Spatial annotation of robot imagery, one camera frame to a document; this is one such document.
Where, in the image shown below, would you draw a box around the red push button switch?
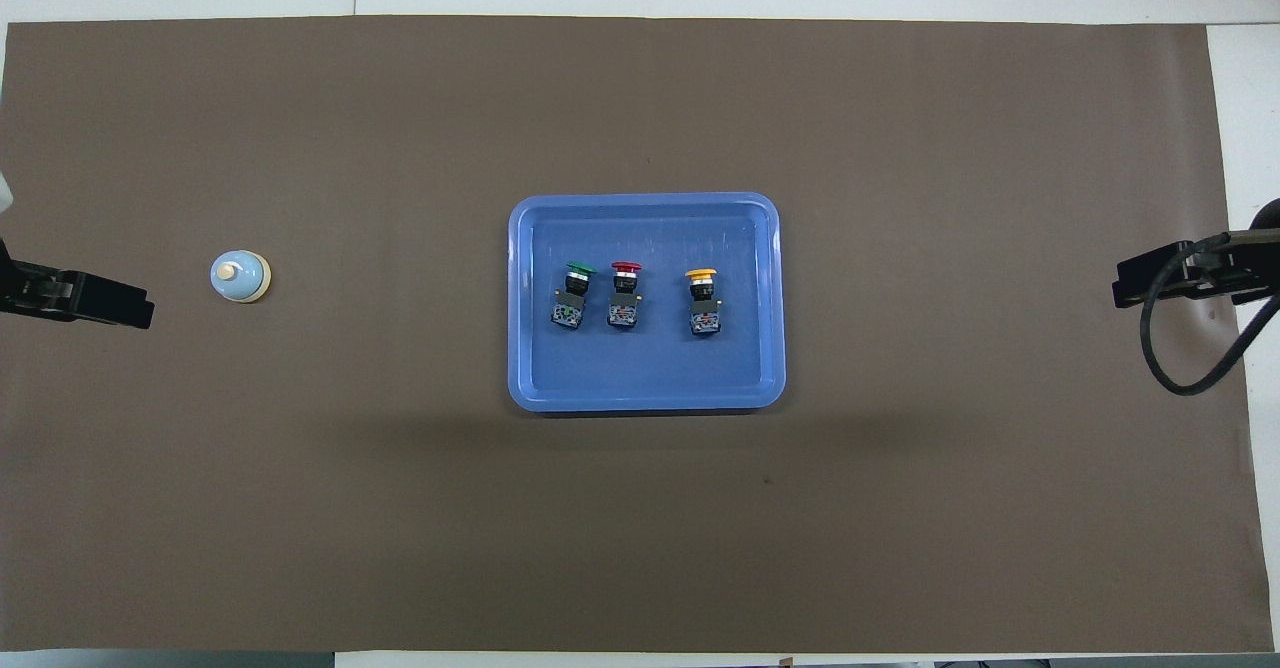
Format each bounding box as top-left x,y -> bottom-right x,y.
606,261 -> 643,332

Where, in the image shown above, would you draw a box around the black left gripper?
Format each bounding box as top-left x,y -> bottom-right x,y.
0,238 -> 155,330

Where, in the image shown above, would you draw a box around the light blue call bell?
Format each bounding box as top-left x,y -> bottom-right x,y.
210,249 -> 272,305

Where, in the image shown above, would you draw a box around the blue plastic tray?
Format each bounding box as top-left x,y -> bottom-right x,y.
507,192 -> 787,414

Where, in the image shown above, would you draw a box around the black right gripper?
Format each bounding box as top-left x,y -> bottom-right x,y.
1112,231 -> 1280,310

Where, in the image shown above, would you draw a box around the brown table mat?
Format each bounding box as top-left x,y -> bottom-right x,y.
0,14 -> 1276,654

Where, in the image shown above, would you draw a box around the green push button switch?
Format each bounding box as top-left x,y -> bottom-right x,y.
549,261 -> 598,333

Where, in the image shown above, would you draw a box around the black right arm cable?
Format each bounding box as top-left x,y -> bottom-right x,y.
1140,238 -> 1280,396

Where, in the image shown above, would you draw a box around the yellow push button switch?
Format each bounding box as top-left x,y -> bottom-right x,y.
684,267 -> 728,339

